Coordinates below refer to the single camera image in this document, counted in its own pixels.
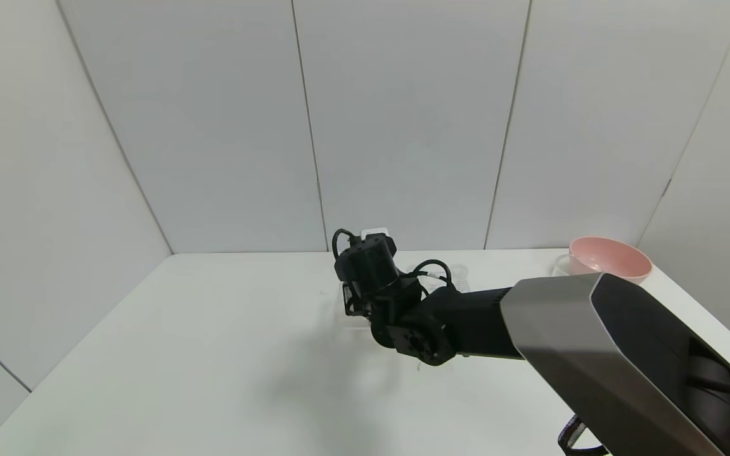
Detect black camera cable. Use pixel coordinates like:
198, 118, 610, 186
331, 229, 361, 262

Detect pink bowl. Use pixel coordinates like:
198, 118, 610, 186
568, 236, 653, 284

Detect clear plastic test tube rack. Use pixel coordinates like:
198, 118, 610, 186
340, 263, 471, 330

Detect clear plastic beaker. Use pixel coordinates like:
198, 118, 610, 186
553, 255, 586, 278

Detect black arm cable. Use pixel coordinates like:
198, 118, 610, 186
412, 258, 454, 293

